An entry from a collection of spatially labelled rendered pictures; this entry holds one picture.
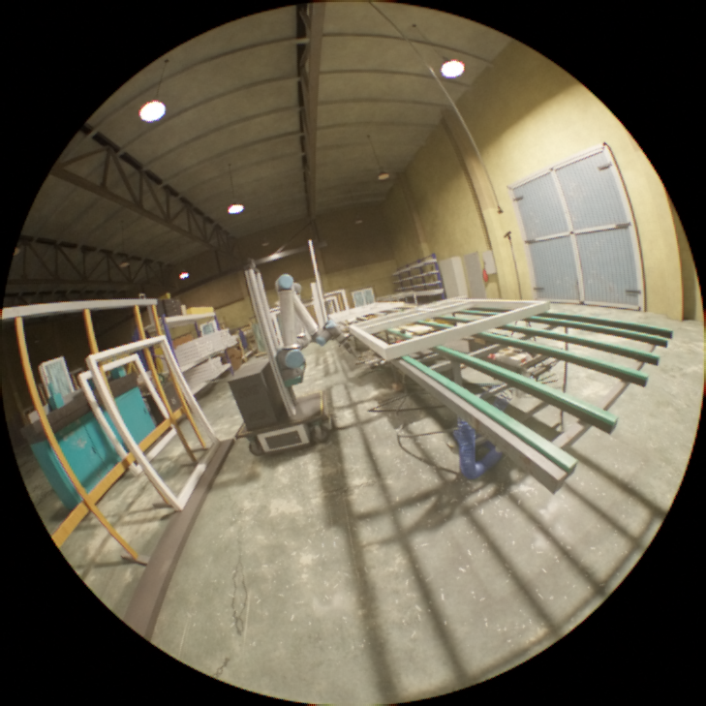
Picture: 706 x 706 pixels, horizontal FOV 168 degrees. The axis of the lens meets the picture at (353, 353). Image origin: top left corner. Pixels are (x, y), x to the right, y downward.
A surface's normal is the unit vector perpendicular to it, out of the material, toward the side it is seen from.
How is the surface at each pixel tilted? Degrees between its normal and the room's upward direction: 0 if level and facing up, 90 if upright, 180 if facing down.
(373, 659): 0
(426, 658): 0
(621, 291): 90
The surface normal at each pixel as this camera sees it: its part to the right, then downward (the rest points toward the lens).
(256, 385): 0.13, 0.20
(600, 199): -0.96, 0.26
